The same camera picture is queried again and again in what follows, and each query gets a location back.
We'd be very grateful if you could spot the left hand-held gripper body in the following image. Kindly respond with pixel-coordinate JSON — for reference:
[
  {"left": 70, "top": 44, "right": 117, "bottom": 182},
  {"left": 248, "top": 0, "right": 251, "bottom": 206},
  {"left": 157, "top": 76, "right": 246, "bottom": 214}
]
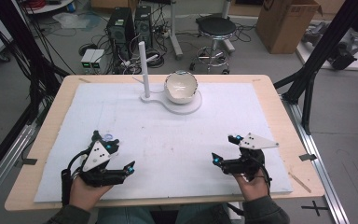
[{"left": 78, "top": 139, "right": 129, "bottom": 189}]

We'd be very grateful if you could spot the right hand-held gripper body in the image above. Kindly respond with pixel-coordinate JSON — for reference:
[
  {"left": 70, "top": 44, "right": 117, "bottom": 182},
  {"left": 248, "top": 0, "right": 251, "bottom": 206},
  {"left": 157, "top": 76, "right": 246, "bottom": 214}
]
[{"left": 221, "top": 133, "right": 280, "bottom": 183}]

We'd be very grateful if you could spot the person's right hand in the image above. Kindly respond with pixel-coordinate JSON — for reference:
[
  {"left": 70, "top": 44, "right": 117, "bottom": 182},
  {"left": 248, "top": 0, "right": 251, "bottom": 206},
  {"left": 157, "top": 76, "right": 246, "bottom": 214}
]
[{"left": 232, "top": 168, "right": 270, "bottom": 203}]

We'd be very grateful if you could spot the person's left hand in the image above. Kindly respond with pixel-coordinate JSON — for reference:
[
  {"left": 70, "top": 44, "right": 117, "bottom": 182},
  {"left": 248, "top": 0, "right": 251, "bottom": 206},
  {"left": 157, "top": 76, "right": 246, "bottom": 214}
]
[{"left": 69, "top": 175, "right": 114, "bottom": 213}]

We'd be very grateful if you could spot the white foam mat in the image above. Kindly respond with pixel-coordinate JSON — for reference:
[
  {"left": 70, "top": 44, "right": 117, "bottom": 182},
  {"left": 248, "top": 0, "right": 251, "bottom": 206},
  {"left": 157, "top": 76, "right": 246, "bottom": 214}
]
[{"left": 34, "top": 81, "right": 295, "bottom": 203}]

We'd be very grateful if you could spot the wooden table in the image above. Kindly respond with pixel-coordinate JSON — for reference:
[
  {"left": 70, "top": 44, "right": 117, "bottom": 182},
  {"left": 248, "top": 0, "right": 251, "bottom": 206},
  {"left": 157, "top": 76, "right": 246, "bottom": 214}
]
[{"left": 4, "top": 74, "right": 326, "bottom": 213}]

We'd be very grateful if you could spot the thin wooden stick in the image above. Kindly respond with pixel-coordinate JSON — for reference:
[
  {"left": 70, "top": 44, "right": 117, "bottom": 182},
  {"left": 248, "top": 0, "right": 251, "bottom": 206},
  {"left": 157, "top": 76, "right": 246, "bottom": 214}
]
[{"left": 287, "top": 171, "right": 312, "bottom": 194}]

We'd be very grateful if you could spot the person's right leg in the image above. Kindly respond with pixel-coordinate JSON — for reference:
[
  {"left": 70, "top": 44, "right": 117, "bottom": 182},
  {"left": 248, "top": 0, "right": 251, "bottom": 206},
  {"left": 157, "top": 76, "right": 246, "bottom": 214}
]
[{"left": 174, "top": 203, "right": 231, "bottom": 224}]

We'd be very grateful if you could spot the white bowl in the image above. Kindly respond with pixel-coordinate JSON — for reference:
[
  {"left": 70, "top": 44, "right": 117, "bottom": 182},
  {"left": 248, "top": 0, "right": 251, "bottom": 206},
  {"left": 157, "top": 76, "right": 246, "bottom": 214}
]
[{"left": 163, "top": 70, "right": 200, "bottom": 105}]

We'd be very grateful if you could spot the white power supply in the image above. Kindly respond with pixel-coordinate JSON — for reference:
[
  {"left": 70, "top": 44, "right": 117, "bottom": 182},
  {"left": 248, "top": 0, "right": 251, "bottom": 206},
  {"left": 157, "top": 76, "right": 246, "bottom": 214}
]
[
  {"left": 80, "top": 49, "right": 96, "bottom": 70},
  {"left": 90, "top": 49, "right": 106, "bottom": 70}
]

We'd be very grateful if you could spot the white stand with pole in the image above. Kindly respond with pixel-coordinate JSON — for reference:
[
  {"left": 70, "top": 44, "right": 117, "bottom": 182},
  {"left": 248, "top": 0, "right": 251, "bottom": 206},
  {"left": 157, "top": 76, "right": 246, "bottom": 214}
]
[{"left": 138, "top": 40, "right": 203, "bottom": 116}]

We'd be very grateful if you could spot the large black computer tower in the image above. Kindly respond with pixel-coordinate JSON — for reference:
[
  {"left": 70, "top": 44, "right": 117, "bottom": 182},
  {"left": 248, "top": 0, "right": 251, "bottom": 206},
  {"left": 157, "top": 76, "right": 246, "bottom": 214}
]
[{"left": 105, "top": 7, "right": 136, "bottom": 61}]

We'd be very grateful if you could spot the black round stool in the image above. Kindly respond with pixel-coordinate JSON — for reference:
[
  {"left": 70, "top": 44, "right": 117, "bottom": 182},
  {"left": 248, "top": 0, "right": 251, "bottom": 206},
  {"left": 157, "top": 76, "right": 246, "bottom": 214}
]
[{"left": 189, "top": 14, "right": 238, "bottom": 76}]

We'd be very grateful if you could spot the small black computer tower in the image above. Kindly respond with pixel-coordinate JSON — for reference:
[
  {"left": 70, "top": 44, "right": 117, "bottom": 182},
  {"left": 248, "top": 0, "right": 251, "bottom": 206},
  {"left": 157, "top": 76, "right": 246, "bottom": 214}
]
[{"left": 133, "top": 5, "right": 154, "bottom": 49}]

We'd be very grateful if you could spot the white table leg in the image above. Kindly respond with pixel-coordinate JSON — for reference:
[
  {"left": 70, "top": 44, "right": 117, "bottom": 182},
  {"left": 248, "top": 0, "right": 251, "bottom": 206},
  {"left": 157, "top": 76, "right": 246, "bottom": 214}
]
[
  {"left": 167, "top": 0, "right": 185, "bottom": 61},
  {"left": 221, "top": 0, "right": 237, "bottom": 54}
]

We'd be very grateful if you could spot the clear plastic bag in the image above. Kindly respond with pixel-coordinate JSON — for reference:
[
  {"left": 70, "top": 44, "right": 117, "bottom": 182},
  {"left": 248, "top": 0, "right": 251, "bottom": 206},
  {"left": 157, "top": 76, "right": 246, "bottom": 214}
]
[{"left": 51, "top": 11, "right": 103, "bottom": 33}]

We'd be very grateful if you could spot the cardboard box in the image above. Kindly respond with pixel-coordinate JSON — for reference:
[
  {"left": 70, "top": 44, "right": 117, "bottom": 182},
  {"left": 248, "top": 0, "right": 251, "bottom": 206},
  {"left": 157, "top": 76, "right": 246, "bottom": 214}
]
[{"left": 255, "top": 0, "right": 324, "bottom": 55}]

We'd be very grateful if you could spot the grey and black device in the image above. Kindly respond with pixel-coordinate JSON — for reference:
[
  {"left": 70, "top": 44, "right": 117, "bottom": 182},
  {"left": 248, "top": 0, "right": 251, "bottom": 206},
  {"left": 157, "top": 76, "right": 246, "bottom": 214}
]
[{"left": 300, "top": 21, "right": 358, "bottom": 71}]

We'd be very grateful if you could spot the white round table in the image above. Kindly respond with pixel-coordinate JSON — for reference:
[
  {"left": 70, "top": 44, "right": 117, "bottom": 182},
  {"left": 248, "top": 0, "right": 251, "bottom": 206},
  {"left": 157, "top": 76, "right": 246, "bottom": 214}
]
[{"left": 21, "top": 0, "right": 76, "bottom": 15}]

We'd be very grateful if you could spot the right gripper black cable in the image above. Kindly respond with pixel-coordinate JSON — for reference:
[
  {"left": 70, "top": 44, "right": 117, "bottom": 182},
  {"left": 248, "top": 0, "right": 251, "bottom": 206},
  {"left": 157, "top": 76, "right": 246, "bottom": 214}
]
[{"left": 250, "top": 154, "right": 273, "bottom": 196}]

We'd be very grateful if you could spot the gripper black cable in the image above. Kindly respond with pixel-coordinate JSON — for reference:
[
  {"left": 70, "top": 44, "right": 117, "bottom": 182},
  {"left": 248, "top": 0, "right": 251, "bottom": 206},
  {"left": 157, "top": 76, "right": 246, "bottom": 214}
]
[
  {"left": 61, "top": 148, "right": 91, "bottom": 207},
  {"left": 250, "top": 154, "right": 273, "bottom": 196}
]

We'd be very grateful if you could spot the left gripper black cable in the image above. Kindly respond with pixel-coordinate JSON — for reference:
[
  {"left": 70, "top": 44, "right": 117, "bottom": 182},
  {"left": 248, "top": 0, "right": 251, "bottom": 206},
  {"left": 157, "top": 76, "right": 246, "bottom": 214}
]
[{"left": 61, "top": 148, "right": 91, "bottom": 207}]

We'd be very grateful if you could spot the aluminium rail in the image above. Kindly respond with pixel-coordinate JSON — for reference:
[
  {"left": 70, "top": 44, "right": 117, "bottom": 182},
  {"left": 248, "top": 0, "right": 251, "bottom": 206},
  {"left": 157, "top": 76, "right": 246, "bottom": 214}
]
[
  {"left": 281, "top": 93, "right": 351, "bottom": 224},
  {"left": 0, "top": 123, "right": 37, "bottom": 213}
]

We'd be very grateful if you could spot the coiled black cable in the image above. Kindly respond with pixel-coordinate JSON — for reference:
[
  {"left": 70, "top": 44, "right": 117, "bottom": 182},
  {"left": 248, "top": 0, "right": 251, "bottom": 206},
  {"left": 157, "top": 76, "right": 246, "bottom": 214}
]
[{"left": 77, "top": 42, "right": 99, "bottom": 58}]

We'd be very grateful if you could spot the tangle of floor cables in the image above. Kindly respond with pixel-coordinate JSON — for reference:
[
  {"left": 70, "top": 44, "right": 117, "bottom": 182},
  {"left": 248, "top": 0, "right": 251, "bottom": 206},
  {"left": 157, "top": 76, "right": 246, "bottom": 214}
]
[{"left": 105, "top": 29, "right": 172, "bottom": 76}]

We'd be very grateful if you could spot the black metal frame with cables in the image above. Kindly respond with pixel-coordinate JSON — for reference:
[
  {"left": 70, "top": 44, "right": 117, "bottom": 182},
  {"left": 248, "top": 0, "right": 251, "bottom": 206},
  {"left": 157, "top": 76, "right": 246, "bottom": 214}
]
[{"left": 0, "top": 0, "right": 72, "bottom": 126}]

